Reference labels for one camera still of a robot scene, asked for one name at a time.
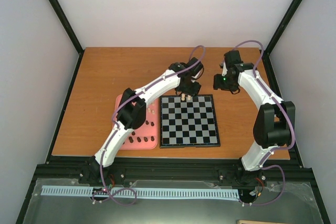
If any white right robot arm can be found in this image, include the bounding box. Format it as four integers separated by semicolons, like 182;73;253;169
213;50;296;172

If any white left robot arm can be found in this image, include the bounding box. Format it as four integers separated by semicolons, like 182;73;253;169
88;57;204;184

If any black and grey chessboard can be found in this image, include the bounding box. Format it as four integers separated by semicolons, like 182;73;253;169
159;94;220;148

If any pink plastic tray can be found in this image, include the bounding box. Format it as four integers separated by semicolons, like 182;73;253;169
121;99;159;150

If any light blue cable duct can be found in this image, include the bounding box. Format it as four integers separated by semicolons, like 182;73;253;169
40;185;239;201

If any black aluminium frame rail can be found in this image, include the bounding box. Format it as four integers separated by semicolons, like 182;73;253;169
34;156;314;186

